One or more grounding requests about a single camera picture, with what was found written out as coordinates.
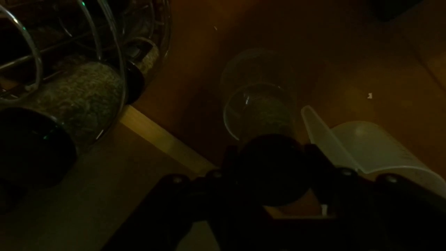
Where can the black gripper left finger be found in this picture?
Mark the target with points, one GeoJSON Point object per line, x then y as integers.
{"type": "Point", "coordinates": [176, 209]}

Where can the tiny white crumb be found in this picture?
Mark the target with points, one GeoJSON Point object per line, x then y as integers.
{"type": "Point", "coordinates": [370, 96]}

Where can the clear glass cup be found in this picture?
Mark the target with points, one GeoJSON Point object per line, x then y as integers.
{"type": "Point", "coordinates": [259, 70]}

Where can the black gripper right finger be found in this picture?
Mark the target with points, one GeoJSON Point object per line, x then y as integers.
{"type": "Point", "coordinates": [385, 209]}

